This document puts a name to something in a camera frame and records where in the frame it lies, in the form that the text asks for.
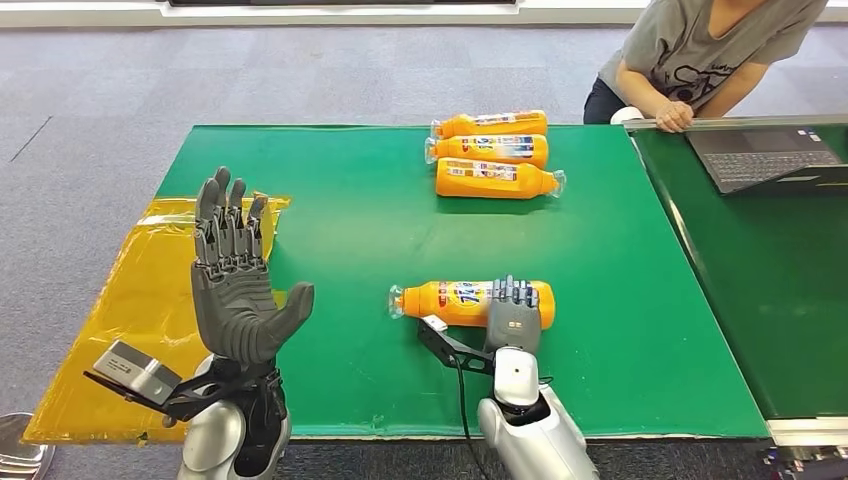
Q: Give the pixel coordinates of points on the person's right hand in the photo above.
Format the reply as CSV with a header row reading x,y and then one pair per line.
x,y
674,116

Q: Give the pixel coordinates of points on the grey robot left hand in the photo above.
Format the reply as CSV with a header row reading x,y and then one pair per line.
x,y
232,305

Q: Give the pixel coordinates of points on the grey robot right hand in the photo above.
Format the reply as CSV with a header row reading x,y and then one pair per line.
x,y
513,321

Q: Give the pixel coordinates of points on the orange detergent bottle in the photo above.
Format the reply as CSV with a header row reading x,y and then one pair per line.
x,y
450,301
490,151
490,126
490,182

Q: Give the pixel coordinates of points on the person's right forearm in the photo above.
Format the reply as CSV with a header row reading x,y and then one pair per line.
x,y
636,93

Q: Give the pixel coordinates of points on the person's left forearm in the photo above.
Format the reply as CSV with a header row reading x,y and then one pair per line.
x,y
729,93

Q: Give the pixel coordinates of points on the white round object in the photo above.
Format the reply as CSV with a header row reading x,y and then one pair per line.
x,y
626,116

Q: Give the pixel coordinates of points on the person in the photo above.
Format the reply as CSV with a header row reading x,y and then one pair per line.
x,y
676,40

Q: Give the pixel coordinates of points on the dark grey laptop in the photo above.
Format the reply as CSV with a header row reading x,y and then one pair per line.
x,y
762,159

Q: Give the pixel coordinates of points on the yellow taped flat sheet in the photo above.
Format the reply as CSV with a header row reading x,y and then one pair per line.
x,y
132,298

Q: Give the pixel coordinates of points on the green mat under laptop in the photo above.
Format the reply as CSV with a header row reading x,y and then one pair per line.
x,y
762,298

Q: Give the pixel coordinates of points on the shiny metal round base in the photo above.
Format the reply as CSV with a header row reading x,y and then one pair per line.
x,y
20,450

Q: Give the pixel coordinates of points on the dark electronics box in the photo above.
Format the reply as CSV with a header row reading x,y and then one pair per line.
x,y
808,464

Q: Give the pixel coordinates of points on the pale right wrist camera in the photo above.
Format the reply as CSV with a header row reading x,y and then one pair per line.
x,y
434,323

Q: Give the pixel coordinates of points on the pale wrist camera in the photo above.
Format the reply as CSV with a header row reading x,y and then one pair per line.
x,y
132,371
434,323

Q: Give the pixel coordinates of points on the aluminium table edge rail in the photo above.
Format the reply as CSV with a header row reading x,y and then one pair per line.
x,y
762,122

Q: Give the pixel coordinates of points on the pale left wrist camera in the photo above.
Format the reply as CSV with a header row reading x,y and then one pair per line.
x,y
132,371

